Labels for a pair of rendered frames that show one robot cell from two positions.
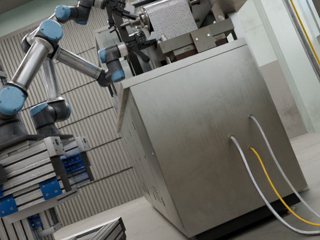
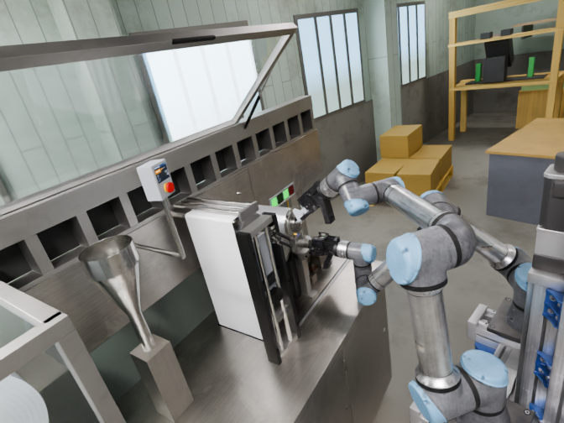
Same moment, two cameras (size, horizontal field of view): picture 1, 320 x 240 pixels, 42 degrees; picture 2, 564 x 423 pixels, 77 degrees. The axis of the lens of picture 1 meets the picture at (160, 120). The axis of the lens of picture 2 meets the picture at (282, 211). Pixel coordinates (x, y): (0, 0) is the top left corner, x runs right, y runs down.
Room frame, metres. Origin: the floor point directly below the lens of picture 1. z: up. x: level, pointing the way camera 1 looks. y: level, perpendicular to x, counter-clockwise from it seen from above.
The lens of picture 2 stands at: (3.31, 0.83, 1.91)
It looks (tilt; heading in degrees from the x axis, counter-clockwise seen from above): 24 degrees down; 226
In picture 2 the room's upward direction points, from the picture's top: 11 degrees counter-clockwise
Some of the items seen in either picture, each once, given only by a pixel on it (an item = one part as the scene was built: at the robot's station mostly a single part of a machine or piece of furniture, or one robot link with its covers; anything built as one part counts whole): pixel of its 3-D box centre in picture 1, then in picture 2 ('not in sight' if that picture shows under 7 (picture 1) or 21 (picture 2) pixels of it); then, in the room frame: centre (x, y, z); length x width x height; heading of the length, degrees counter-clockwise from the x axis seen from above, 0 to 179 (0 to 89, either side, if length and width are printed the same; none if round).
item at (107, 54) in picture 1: (109, 54); (361, 253); (2.22, 0.13, 1.11); 0.11 x 0.08 x 0.09; 99
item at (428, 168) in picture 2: not in sight; (410, 163); (-0.90, -1.04, 0.36); 1.31 x 0.99 x 0.73; 176
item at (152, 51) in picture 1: (151, 54); (304, 267); (2.35, -0.09, 1.05); 0.06 x 0.05 x 0.31; 99
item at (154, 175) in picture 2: not in sight; (159, 180); (2.87, -0.08, 1.66); 0.07 x 0.07 x 0.10; 26
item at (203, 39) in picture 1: (203, 39); not in sight; (2.08, -0.35, 0.96); 0.10 x 0.03 x 0.11; 99
